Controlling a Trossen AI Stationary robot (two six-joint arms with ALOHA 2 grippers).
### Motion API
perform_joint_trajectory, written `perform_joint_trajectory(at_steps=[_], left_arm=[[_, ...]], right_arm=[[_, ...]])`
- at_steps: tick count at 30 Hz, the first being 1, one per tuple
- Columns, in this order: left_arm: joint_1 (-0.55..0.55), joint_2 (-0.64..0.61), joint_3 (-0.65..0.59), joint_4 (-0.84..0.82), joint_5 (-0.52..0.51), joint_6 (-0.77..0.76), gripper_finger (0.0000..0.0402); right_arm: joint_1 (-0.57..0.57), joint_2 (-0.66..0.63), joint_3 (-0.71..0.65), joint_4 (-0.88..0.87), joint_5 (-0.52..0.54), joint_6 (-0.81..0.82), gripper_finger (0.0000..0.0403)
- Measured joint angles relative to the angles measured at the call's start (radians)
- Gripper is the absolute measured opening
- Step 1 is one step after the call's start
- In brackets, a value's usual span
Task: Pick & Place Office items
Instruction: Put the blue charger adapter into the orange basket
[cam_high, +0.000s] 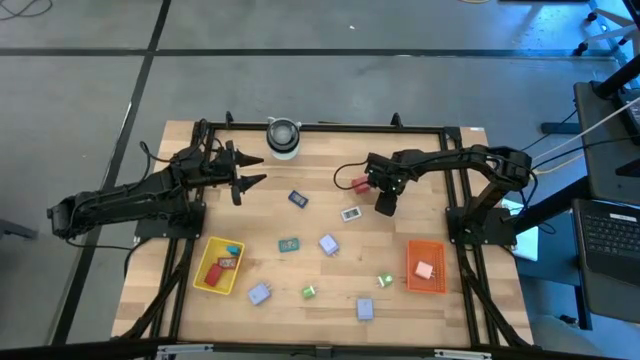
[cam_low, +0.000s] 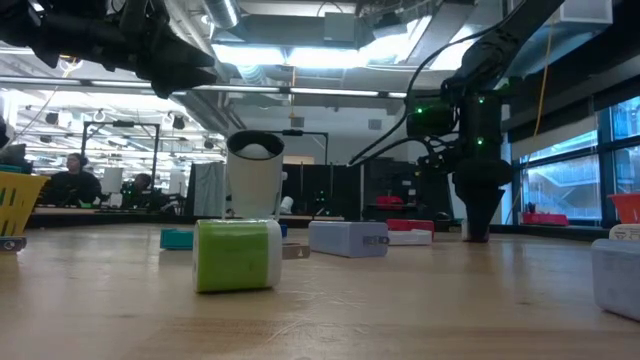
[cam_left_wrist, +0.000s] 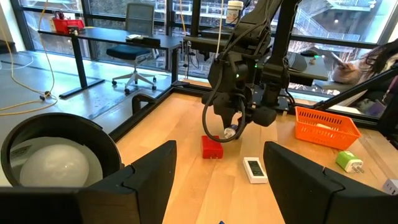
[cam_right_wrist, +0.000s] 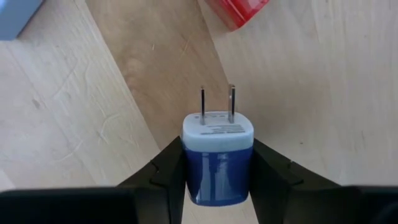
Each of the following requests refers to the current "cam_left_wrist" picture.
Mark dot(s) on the person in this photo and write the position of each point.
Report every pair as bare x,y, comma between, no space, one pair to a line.
382,59

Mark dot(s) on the lavender wall charger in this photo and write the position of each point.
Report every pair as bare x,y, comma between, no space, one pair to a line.
391,186

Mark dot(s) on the green white wall charger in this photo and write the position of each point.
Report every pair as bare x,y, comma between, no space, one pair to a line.
346,160

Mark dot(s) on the grey office chair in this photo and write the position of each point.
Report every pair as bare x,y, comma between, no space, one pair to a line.
136,18

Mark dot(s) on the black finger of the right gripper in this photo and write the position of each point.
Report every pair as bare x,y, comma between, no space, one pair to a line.
242,124
228,116

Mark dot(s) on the orange plastic basket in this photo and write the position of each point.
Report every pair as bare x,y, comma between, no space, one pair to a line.
323,137

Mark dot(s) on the black diagonal strut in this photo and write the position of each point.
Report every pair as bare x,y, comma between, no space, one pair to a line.
357,88

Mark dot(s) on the white cylinder lamp black rim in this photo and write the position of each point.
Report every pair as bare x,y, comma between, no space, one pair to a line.
56,165

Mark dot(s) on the red cube charger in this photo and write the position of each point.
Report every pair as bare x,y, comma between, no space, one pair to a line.
212,147

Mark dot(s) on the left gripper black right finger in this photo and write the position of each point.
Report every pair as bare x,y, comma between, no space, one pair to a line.
304,196

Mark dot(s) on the black computer mouse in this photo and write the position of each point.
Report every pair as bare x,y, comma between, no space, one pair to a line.
309,53

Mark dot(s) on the black flat box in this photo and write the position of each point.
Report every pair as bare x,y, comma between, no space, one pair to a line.
151,42

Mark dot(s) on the purple white charger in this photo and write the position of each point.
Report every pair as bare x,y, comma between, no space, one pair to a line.
230,132

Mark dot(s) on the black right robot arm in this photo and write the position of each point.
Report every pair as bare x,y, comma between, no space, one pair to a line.
230,71

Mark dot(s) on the pink cube charger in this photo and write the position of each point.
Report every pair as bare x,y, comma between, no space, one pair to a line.
325,126

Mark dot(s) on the black aluminium table frame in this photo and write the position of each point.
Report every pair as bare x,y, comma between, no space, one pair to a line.
146,115

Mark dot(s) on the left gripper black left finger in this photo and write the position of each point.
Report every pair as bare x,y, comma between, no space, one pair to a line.
140,193

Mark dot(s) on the white plastic jar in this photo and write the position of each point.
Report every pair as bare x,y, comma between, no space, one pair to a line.
234,12

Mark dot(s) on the black work desk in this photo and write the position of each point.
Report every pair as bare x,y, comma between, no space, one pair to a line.
199,43

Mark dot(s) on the red storage bin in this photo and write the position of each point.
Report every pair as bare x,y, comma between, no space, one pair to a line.
66,26

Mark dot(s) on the black window desk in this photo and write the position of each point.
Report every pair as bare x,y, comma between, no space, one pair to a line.
109,35

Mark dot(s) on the black frame clamp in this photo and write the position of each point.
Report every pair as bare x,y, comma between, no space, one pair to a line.
143,97

